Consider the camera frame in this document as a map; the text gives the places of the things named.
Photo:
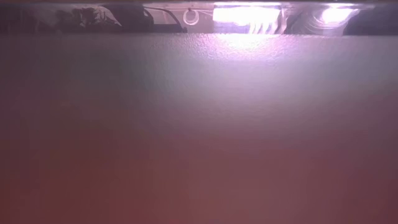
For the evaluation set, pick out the red plastic basket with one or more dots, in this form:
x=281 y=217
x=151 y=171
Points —
x=199 y=124

